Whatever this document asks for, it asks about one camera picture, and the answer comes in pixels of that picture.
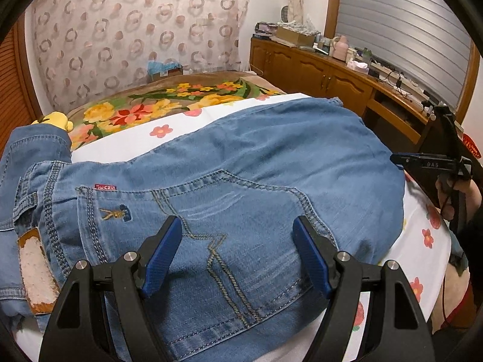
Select yellow plush toy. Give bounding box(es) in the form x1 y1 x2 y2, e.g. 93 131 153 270
30 111 74 132

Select wooden cabinet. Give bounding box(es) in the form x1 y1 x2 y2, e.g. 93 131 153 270
250 36 434 144

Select brown floral blanket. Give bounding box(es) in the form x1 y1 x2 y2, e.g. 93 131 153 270
66 71 287 149

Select bed with floral sheet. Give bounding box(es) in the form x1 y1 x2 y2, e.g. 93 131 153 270
11 92 459 362

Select person's right forearm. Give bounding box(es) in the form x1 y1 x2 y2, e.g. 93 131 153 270
466 181 483 234

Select person's right hand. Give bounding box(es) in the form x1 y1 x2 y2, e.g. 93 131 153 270
435 176 458 221

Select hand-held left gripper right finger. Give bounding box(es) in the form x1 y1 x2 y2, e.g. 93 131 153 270
292 216 434 362

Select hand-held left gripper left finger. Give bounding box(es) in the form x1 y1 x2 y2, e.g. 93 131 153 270
43 215 184 362

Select red packet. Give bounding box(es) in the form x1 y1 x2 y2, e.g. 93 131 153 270
463 134 481 159

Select cardboard box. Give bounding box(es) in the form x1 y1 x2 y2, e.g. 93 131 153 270
272 26 315 48

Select small box with blue top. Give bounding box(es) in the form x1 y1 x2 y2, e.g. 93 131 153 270
147 60 184 81

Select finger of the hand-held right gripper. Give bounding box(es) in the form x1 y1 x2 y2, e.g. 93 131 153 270
390 152 419 170

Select blue denim pants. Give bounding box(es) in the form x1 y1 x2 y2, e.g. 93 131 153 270
0 97 406 362

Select pink thermos jug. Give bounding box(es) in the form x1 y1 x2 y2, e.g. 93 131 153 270
332 35 348 60

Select grey window blind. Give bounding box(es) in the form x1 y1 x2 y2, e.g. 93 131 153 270
334 0 472 104

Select circle patterned sheer curtain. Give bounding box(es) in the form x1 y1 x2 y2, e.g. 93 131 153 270
32 0 250 112

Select wooden louvered wardrobe door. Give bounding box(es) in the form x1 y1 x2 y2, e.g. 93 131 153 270
0 26 44 159

